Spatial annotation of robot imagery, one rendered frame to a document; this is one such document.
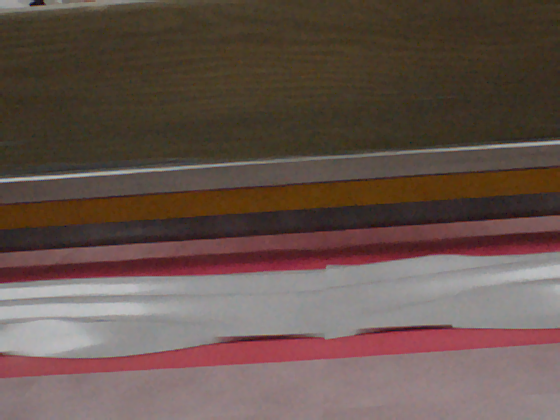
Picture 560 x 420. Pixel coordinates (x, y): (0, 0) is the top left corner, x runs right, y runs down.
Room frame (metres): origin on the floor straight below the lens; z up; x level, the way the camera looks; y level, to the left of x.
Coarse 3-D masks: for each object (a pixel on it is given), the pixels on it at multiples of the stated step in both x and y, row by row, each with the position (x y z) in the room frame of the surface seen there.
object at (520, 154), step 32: (224, 160) 0.31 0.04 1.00; (256, 160) 0.30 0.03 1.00; (288, 160) 0.30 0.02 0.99; (320, 160) 0.30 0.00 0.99; (352, 160) 0.30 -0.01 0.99; (384, 160) 0.30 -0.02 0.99; (416, 160) 0.30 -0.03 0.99; (448, 160) 0.30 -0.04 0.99; (480, 160) 0.30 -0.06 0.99; (512, 160) 0.30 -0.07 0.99; (544, 160) 0.30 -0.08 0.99; (0, 192) 0.30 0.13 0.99; (32, 192) 0.30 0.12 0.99; (64, 192) 0.30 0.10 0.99; (96, 192) 0.30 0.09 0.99; (128, 192) 0.30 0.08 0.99; (160, 192) 0.30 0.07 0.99
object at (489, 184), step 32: (192, 192) 0.32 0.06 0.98; (224, 192) 0.32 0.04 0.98; (256, 192) 0.32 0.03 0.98; (288, 192) 0.32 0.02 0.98; (320, 192) 0.32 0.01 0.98; (352, 192) 0.32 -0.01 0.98; (384, 192) 0.32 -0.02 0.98; (416, 192) 0.32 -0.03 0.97; (448, 192) 0.32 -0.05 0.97; (480, 192) 0.32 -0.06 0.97; (512, 192) 0.32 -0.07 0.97; (0, 224) 0.32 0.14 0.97; (32, 224) 0.32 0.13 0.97; (64, 224) 0.32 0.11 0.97
